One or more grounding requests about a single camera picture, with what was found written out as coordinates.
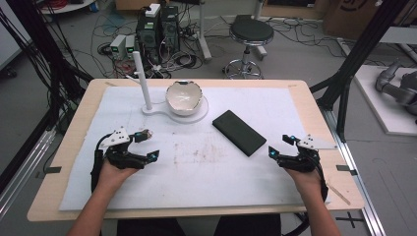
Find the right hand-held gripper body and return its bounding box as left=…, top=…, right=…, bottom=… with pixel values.
left=276, top=134, right=338, bottom=174

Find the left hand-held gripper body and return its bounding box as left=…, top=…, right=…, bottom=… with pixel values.
left=101, top=127, right=148, bottom=171

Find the person's left hand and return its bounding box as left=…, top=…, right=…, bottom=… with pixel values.
left=97, top=159, right=141, bottom=195

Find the person's right hand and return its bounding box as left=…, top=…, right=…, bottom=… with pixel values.
left=284, top=165, right=325, bottom=199

